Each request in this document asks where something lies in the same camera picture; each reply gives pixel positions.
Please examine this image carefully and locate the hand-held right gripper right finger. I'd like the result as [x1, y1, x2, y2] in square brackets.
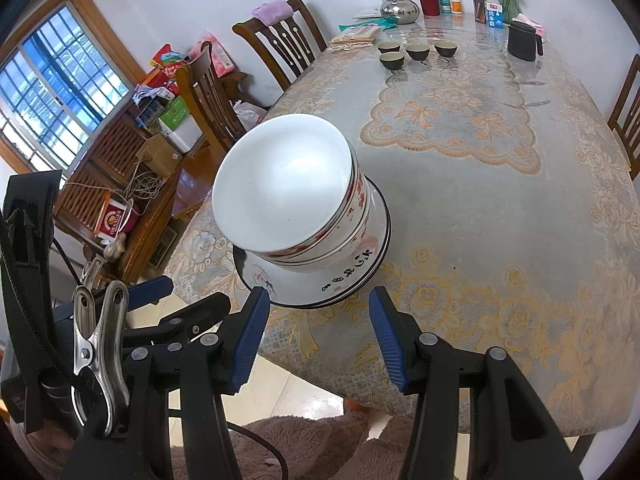
[368, 285, 584, 480]

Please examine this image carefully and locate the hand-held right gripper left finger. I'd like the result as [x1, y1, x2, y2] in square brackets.
[60, 286, 271, 480]

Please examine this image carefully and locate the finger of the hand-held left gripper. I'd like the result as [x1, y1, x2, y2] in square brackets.
[122, 292, 232, 349]
[125, 275, 175, 312]

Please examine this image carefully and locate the painted plate black rim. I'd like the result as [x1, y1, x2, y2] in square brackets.
[232, 177, 392, 306]
[234, 255, 383, 310]

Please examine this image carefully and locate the white red-floral bowl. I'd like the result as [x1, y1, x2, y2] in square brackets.
[260, 175, 382, 273]
[250, 157, 366, 265]

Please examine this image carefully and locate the large white floral bowl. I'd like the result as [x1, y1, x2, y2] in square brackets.
[211, 113, 357, 257]

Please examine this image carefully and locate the wooden cabinet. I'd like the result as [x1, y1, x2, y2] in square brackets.
[52, 105, 216, 288]

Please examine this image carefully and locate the metal spring clip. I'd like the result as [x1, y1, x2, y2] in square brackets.
[81, 256, 110, 290]
[73, 280, 131, 437]

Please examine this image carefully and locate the red round pot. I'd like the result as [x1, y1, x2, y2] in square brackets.
[122, 200, 144, 234]

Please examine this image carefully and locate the fuzzy mauve clothing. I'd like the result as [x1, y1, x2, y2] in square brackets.
[25, 407, 421, 480]

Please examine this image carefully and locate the floral lace tablecloth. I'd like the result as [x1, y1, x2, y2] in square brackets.
[165, 10, 640, 436]

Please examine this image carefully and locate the brown cardboard box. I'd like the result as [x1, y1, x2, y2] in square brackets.
[134, 134, 185, 177]

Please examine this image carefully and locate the white box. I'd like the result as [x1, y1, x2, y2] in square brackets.
[164, 115, 204, 157]

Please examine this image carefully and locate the blue box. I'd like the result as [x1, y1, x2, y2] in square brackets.
[135, 97, 167, 129]

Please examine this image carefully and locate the green cardboard box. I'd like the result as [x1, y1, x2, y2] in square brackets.
[159, 95, 191, 132]

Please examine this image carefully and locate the wood framed barred window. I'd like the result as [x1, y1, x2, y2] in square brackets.
[0, 0, 147, 177]

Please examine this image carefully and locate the white red plastic bag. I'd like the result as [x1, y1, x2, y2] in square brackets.
[230, 100, 269, 134]

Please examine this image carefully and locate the dark wooden dining chair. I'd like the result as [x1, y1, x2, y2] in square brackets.
[232, 0, 329, 94]
[174, 41, 253, 155]
[607, 54, 640, 182]

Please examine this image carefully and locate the pile of colourful snack packets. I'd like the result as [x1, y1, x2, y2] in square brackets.
[147, 44, 193, 88]

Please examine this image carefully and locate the pink packet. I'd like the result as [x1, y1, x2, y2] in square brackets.
[199, 30, 237, 79]

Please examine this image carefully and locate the purple towel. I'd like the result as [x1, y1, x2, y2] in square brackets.
[251, 0, 294, 26]

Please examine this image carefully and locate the teal flat packet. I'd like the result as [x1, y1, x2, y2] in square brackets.
[338, 16, 399, 32]

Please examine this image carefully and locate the black mug with lid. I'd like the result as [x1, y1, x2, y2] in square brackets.
[507, 15, 545, 62]

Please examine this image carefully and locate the stainless steel kettle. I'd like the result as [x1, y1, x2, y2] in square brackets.
[379, 0, 421, 26]

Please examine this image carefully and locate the pink tissue pack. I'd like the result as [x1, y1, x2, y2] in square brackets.
[515, 13, 545, 39]

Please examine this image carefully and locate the green glass vase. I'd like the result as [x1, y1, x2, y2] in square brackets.
[497, 0, 524, 24]

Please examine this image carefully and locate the black cable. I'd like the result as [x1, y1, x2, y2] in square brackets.
[167, 405, 292, 480]

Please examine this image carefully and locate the bundle of pale cords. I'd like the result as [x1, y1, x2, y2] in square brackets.
[62, 167, 168, 208]

